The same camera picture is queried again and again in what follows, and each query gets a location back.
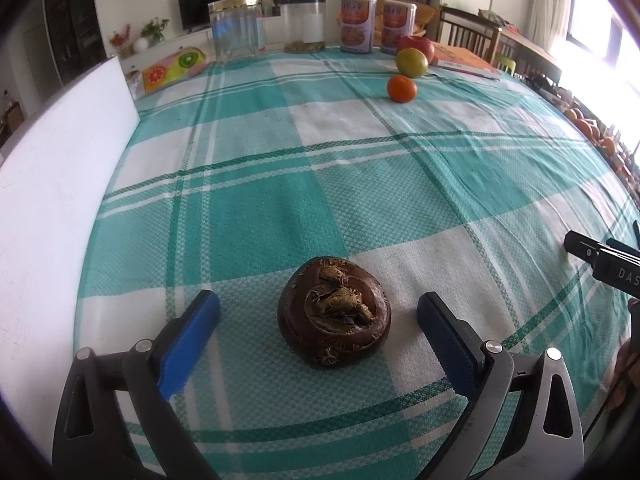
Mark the dark brown water chestnut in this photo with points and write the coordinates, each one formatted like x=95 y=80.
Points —
x=335 y=325

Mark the leafy green plant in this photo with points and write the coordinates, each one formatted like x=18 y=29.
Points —
x=155 y=29

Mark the white television cabinet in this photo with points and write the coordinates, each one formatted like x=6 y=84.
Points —
x=170 y=42

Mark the wooden side table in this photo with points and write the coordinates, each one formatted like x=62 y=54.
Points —
x=530 y=52

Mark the orange book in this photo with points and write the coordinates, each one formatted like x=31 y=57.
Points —
x=462 y=60

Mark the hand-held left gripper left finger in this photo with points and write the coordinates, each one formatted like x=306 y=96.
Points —
x=190 y=345

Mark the orange tangerine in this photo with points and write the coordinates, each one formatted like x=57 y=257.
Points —
x=401 y=88

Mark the red apple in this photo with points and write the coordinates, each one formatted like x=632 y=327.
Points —
x=417 y=44

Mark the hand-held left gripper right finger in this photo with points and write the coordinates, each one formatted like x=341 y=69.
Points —
x=447 y=345

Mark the pile of oranges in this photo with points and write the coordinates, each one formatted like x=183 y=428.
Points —
x=590 y=130

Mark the window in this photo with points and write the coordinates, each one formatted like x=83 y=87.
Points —
x=600 y=20

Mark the red flower bouquet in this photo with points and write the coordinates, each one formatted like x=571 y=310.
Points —
x=120 y=39

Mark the green plastic stool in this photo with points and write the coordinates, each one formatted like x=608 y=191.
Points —
x=506 y=65

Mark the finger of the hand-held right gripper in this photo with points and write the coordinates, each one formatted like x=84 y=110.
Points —
x=580 y=247
x=622 y=244

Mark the clear jar with black lid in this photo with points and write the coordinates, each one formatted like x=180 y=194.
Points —
x=302 y=25

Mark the teal checked tablecloth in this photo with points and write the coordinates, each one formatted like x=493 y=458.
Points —
x=350 y=185

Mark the red label tin can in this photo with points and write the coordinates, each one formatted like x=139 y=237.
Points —
x=358 y=24
x=398 y=27

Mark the person's right hand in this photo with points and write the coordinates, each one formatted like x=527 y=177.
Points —
x=630 y=355

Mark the white round vase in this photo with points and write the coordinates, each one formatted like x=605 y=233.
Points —
x=140 y=44

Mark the black television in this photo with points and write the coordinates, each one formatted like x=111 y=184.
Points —
x=200 y=2

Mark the orange cushioned chair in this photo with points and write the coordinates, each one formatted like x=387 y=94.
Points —
x=425 y=17

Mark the small green potted plant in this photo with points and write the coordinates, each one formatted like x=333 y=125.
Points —
x=275 y=2

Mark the dark wooden chair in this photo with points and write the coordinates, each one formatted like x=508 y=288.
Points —
x=470 y=30

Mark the black display cabinet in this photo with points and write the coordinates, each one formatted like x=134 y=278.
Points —
x=75 y=15

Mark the glass jar with gold lid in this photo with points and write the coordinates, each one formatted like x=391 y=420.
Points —
x=235 y=30

